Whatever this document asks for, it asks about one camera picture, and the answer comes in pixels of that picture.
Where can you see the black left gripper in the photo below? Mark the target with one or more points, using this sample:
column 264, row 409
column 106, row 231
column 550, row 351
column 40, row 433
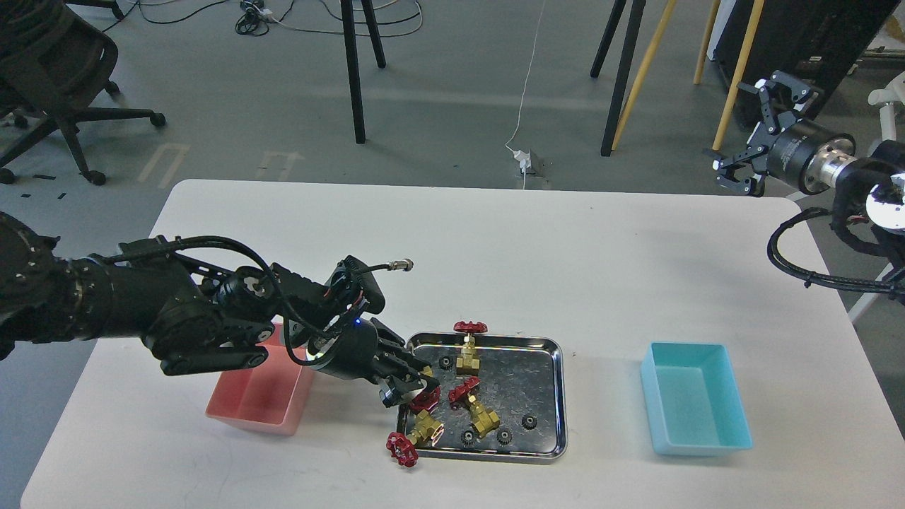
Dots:
column 369, row 350

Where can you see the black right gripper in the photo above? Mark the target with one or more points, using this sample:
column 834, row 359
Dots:
column 797, row 150

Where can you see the brass valve red handle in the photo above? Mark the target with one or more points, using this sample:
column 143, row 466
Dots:
column 426, row 432
column 429, row 396
column 483, row 419
column 467, row 362

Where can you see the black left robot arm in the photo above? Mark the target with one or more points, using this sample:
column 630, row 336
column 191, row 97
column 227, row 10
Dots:
column 206, row 304

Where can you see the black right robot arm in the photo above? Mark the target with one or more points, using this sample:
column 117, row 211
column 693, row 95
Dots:
column 867, row 210

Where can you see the small black gear bottom left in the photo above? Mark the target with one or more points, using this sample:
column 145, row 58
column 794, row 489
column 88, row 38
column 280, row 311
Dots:
column 468, row 438

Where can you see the small black gear bottom middle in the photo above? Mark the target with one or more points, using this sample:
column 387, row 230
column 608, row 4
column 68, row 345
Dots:
column 504, row 436

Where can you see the pink plastic box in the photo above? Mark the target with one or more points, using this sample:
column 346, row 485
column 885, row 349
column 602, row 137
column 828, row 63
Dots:
column 269, row 398

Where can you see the blue plastic box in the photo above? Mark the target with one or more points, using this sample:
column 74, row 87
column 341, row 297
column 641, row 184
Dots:
column 692, row 400

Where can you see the black cabinet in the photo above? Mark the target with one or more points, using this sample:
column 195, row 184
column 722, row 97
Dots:
column 817, row 41

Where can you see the metal tray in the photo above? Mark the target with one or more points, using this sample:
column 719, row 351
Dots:
column 517, row 376

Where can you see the white chair part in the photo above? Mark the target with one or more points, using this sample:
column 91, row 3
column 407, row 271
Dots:
column 886, row 100

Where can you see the black stand legs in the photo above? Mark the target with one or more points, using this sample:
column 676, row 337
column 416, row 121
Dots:
column 628, row 49

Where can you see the black tripod leg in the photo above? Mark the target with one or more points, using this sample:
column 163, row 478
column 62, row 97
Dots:
column 351, row 52

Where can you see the black office chair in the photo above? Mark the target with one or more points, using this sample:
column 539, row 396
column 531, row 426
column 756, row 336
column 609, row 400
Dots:
column 54, row 63

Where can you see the brass valve top red handle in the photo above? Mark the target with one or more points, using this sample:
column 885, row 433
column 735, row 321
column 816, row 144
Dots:
column 467, row 362

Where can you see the brass valve bottom red handle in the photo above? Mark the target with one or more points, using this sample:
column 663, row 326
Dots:
column 426, row 432

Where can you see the white power adapter with cable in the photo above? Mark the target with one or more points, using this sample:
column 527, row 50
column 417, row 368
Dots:
column 523, row 158

